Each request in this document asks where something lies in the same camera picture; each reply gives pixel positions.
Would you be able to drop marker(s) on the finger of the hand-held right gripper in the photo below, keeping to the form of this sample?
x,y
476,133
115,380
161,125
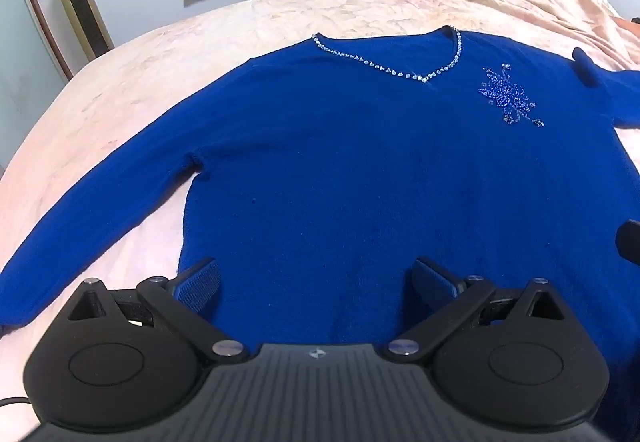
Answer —
x,y
629,242

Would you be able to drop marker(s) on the blue beaded sweater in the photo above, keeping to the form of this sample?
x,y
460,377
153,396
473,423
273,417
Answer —
x,y
340,172

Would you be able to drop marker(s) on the frosted glass door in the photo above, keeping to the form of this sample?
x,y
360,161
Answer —
x,y
20,47

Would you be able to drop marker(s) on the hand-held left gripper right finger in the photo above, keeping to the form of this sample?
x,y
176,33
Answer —
x,y
431,284

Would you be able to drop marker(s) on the pink bed blanket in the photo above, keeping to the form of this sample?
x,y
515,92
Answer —
x,y
150,67

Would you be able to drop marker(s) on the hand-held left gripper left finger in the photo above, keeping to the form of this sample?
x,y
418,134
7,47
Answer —
x,y
199,289

